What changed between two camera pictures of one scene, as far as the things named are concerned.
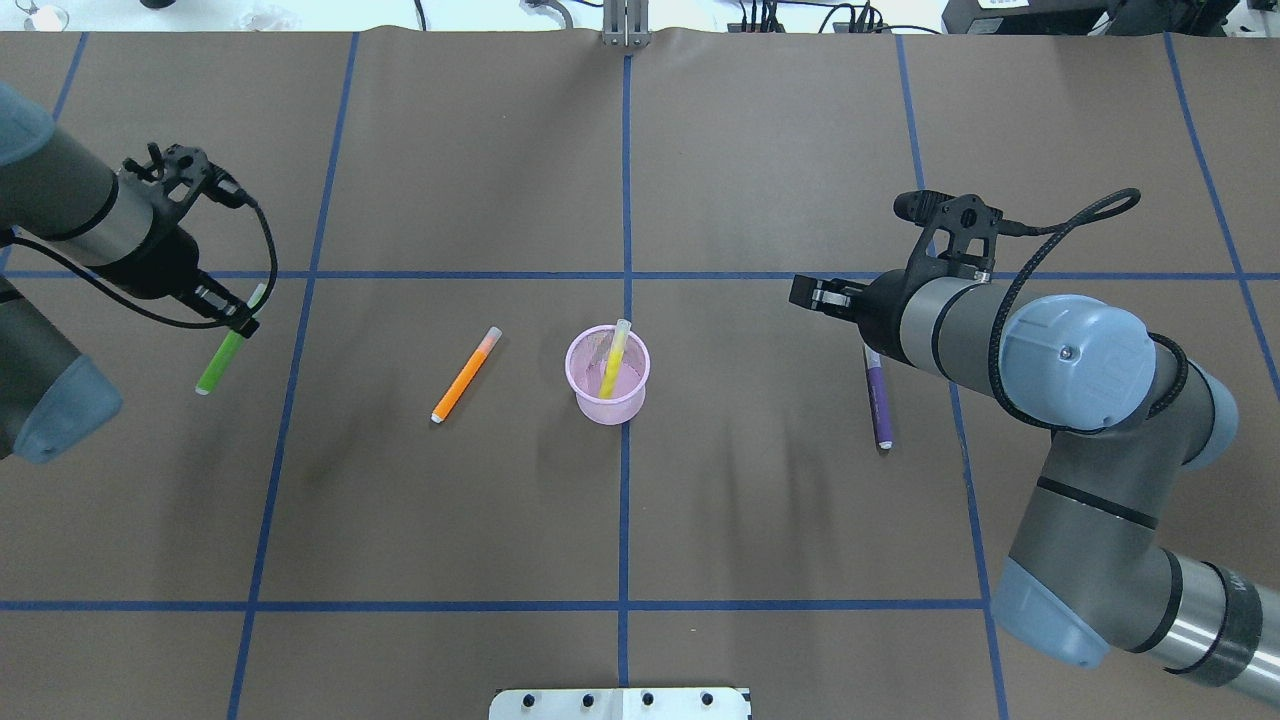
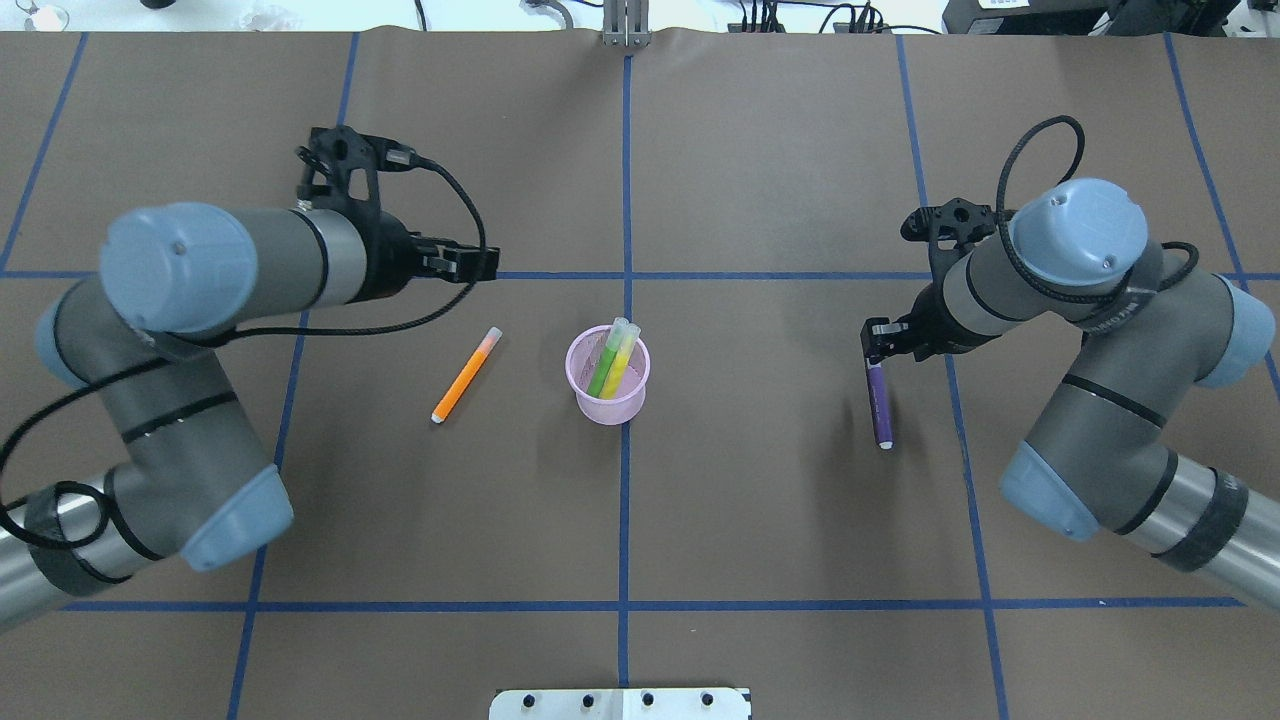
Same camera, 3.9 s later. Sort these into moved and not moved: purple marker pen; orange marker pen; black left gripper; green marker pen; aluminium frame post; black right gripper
Moved: black right gripper; black left gripper; green marker pen
Not moved: purple marker pen; orange marker pen; aluminium frame post
